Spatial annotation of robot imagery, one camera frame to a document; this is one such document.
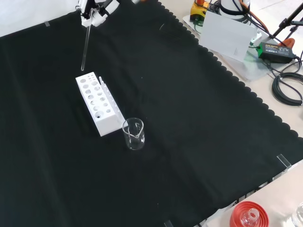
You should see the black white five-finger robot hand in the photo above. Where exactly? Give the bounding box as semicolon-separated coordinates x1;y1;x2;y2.
75;0;120;26

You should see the clear glass rod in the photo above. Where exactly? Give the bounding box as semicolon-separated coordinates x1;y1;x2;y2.
80;23;92;72

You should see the white test tube rack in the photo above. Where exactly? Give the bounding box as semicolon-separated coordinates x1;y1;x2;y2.
75;71;126;138

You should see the clear glass beaker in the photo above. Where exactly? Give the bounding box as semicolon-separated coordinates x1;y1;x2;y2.
122;117;146;151

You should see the yellow stop button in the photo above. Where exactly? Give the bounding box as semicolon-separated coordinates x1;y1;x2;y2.
190;0;211;22

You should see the pale board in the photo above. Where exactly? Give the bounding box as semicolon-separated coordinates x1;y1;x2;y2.
199;10;258;62

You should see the black cloth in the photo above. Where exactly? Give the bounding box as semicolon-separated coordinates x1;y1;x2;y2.
0;0;298;227

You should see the black power adapter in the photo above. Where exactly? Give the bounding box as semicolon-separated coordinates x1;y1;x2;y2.
257;42;297;64

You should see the black tripod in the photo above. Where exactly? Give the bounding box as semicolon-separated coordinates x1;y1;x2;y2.
269;3;303;41

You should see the orange clamp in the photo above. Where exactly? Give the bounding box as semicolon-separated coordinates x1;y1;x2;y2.
280;37;295;48

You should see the clear round-bottom flask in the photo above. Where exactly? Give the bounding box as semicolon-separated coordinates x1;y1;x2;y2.
241;208;260;226

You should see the clear glass vessel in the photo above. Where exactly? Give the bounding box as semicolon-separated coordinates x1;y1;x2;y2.
291;202;303;227

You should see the orange cable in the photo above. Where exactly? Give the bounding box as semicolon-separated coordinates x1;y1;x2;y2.
236;0;270;33

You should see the grey metal base plate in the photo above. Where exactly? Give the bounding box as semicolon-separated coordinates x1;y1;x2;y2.
181;14;273;83

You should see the coiled black cable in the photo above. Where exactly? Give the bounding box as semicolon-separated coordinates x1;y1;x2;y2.
271;72;303;106

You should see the red ribbed ring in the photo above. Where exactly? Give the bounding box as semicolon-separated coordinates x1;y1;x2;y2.
229;201;270;227

